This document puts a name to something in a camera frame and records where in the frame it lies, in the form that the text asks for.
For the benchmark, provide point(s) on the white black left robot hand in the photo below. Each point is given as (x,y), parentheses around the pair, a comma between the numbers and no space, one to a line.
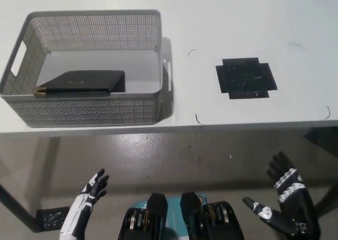
(79,211)

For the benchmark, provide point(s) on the black table leg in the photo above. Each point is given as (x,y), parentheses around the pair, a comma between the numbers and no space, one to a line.
(328,200)
(19,205)

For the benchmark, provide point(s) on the black table foot plate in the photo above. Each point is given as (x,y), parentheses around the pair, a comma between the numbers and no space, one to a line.
(52,219)

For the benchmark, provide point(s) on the black notebook with brass corners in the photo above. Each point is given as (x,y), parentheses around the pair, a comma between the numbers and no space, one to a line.
(84,81)

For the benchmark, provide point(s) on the black tape patch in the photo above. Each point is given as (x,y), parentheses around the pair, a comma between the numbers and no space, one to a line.
(245,79)

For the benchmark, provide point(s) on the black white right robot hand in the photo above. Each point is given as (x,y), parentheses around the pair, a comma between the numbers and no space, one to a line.
(298,213)

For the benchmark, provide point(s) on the black teal robot torso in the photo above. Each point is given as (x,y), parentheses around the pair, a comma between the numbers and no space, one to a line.
(182,221)

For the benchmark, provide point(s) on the grey perforated plastic basket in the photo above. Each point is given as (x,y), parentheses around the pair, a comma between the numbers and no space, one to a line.
(87,110)

